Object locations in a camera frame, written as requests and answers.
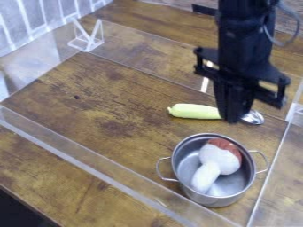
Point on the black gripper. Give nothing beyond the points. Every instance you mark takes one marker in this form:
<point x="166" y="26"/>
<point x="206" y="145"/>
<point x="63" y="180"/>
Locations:
<point x="237" y="89"/>

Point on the white plush mushroom red cap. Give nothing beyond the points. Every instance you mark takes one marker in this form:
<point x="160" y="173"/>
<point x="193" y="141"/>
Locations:
<point x="221" y="159"/>

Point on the clear acrylic barrier panel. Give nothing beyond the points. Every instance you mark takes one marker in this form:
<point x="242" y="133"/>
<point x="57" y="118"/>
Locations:
<point x="138" y="186"/>

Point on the silver metal pot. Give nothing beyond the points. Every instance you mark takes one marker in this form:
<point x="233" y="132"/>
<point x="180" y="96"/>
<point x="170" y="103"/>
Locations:
<point x="229" y="188"/>

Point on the black strip on table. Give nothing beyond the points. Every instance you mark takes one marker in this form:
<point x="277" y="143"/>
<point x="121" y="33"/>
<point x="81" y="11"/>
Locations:
<point x="204" y="10"/>

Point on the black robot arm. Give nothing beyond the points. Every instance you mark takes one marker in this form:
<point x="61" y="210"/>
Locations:
<point x="238" y="64"/>

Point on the clear acrylic triangle stand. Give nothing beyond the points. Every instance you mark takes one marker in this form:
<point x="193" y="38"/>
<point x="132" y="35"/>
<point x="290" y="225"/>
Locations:
<point x="87" y="42"/>

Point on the green handled silver spoon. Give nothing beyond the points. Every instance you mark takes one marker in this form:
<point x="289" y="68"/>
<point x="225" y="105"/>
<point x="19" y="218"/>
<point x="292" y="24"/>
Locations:
<point x="204" y="112"/>

